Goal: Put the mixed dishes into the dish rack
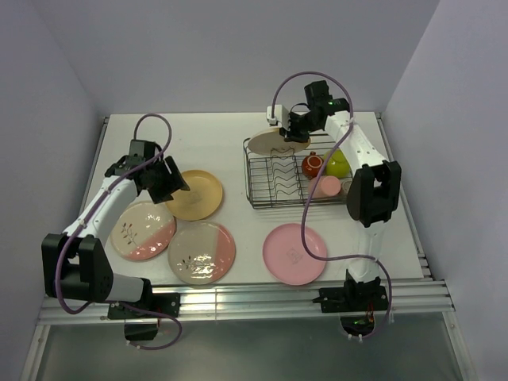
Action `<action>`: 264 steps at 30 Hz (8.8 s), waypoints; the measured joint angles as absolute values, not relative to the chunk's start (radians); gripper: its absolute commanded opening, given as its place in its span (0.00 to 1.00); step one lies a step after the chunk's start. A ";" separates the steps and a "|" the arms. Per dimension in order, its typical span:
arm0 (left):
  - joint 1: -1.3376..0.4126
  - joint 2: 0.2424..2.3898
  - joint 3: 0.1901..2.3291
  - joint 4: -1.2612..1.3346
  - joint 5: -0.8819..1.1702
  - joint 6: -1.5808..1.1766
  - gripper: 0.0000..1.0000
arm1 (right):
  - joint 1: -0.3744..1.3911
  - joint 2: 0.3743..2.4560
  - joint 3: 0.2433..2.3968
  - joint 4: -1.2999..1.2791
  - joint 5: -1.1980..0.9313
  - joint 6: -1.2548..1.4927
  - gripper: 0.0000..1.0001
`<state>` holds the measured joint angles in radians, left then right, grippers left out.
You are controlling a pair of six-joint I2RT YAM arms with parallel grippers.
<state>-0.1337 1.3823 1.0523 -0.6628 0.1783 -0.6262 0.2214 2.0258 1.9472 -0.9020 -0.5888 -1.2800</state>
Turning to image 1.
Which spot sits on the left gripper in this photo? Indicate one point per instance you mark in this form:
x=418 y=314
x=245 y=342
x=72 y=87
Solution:
x=174 y=181

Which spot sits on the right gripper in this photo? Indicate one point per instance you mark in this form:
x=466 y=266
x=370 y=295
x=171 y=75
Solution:
x=290 y=134

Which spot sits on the beige yellow branch plate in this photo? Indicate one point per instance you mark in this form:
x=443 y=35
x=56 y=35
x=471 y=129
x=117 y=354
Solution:
x=269 y=143

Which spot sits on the red black mug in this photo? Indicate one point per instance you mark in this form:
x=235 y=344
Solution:
x=311 y=165

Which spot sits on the large pink white plate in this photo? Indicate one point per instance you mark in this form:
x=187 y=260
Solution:
x=143 y=231

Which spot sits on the lime green bowl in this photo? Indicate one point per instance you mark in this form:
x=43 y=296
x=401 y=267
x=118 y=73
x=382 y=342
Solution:
x=338 y=166

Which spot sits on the pink plastic cup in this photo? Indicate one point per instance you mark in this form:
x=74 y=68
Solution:
x=325 y=187

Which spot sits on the beige pink branch plate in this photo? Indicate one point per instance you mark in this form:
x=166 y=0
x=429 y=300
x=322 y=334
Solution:
x=201 y=253

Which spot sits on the speckled ceramic cup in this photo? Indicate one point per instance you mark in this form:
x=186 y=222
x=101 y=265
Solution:
x=345 y=187

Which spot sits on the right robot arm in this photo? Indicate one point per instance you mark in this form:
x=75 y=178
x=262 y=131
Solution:
x=374 y=192

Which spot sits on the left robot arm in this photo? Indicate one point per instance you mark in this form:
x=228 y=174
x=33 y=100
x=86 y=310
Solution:
x=75 y=263

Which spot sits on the orange bear plate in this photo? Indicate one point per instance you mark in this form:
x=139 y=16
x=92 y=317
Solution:
x=202 y=199

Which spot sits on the pink bear plate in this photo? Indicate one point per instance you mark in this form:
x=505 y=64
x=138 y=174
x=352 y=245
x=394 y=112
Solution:
x=286 y=259

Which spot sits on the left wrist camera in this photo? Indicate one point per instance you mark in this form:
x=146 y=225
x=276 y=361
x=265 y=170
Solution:
x=142 y=149

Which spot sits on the black wire dish rack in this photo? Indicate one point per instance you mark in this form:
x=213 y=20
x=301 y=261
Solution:
x=276 y=179

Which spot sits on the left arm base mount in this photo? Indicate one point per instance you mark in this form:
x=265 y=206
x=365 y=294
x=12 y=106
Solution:
x=142 y=321

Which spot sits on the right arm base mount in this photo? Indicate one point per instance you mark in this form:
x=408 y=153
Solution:
x=363 y=306

